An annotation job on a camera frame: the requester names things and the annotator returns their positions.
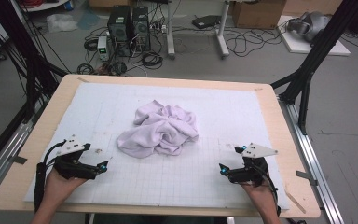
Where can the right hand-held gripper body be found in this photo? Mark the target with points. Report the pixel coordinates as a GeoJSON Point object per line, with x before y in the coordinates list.
{"type": "Point", "coordinates": [251, 171]}

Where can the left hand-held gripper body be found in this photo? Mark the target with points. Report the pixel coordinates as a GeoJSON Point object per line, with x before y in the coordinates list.
{"type": "Point", "coordinates": [71, 166]}

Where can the pale purple towel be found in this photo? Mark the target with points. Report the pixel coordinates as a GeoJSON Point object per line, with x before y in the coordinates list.
{"type": "Point", "coordinates": [161, 130]}

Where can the person's right hand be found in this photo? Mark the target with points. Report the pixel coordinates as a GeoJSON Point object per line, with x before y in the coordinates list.
{"type": "Point", "coordinates": [259, 193]}

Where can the person's left hand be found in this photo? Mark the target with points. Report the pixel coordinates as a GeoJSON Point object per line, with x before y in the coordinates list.
{"type": "Point", "coordinates": [59, 186]}

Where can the thin wooden stick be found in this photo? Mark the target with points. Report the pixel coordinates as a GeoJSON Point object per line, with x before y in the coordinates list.
{"type": "Point", "coordinates": [296, 202]}

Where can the white grid mat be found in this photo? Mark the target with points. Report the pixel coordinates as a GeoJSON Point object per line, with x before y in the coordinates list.
{"type": "Point", "coordinates": [199, 102]}

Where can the white power supply box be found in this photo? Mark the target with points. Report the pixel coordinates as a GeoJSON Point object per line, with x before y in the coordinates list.
{"type": "Point", "coordinates": [103, 48]}

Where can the white desk leg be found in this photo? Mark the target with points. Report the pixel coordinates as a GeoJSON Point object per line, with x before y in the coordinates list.
{"type": "Point", "coordinates": [170, 37]}
{"type": "Point", "coordinates": [222, 40]}

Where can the white floor board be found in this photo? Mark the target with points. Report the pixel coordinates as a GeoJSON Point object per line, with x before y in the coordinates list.
{"type": "Point", "coordinates": [298, 46]}

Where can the large black computer tower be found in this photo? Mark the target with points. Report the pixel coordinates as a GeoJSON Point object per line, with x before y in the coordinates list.
{"type": "Point", "coordinates": [119, 31]}

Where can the clear plastic bag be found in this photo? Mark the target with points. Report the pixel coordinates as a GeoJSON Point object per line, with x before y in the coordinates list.
{"type": "Point", "coordinates": [61, 22]}

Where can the slim black computer tower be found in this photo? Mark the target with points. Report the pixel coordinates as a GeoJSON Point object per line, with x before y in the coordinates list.
{"type": "Point", "coordinates": [141, 29]}

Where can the flat black device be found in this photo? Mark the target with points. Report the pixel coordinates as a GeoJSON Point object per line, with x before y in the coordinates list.
{"type": "Point", "coordinates": [205, 21]}

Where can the brown cardboard box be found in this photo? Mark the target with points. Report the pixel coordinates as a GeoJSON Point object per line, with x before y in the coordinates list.
{"type": "Point", "coordinates": [258, 14]}

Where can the white power strip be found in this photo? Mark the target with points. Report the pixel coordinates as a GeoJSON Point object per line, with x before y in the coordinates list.
{"type": "Point", "coordinates": [158, 28]}

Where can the grey helmet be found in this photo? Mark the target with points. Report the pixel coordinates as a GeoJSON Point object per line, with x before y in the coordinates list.
{"type": "Point", "coordinates": [312, 25]}

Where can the aluminium rail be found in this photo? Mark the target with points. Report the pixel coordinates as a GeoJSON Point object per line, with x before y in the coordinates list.
{"type": "Point", "coordinates": [313, 165]}
{"type": "Point", "coordinates": [6, 155]}

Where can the black frame stand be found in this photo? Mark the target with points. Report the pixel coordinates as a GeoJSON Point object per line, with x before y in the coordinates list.
{"type": "Point", "coordinates": [34, 71]}
{"type": "Point", "coordinates": [304, 77]}

